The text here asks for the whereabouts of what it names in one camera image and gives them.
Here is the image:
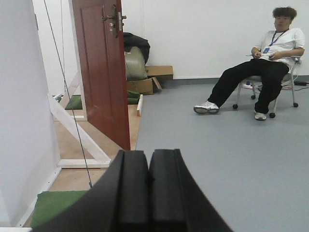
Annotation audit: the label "brown wooden door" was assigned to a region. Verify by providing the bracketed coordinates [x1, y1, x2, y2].
[72, 0, 131, 150]

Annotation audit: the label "thin steel guy wire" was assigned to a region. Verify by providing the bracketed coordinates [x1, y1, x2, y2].
[43, 0, 93, 188]

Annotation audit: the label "green mat near frame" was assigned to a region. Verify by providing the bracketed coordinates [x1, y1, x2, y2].
[31, 190, 87, 228]

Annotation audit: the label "olive green sack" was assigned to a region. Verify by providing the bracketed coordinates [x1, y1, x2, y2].
[125, 46, 147, 81]

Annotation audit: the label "lower green sandbag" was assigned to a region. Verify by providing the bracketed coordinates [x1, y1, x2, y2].
[127, 97, 140, 104]

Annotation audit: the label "closed cardboard box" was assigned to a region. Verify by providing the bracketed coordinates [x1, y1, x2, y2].
[145, 66, 173, 81]

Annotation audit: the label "black jacket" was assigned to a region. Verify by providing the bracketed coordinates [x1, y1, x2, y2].
[123, 32, 150, 65]

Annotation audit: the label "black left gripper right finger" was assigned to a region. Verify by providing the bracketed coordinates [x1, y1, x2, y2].
[149, 149, 232, 232]

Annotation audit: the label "white wooden door frame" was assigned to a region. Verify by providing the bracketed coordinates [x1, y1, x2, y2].
[47, 93, 111, 168]

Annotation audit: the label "brass door handle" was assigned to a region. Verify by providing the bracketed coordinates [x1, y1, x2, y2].
[101, 4, 127, 38]

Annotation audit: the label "seated person in white shirt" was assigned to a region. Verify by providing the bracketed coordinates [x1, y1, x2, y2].
[194, 7, 305, 121]

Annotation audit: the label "black power adapter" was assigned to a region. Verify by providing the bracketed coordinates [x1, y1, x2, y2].
[294, 81, 307, 86]

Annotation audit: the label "white power strip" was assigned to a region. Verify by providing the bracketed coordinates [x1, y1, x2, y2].
[242, 84, 253, 89]

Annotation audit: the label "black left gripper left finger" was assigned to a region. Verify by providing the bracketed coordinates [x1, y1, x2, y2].
[33, 150, 148, 232]

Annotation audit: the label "open cardboard box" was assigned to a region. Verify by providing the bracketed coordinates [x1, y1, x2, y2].
[126, 77, 162, 95]

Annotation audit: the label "white wooden base strip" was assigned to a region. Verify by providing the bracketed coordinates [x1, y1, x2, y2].
[137, 94, 143, 116]

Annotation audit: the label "plywood base board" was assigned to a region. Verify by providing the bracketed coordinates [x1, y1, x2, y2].
[24, 103, 141, 228]

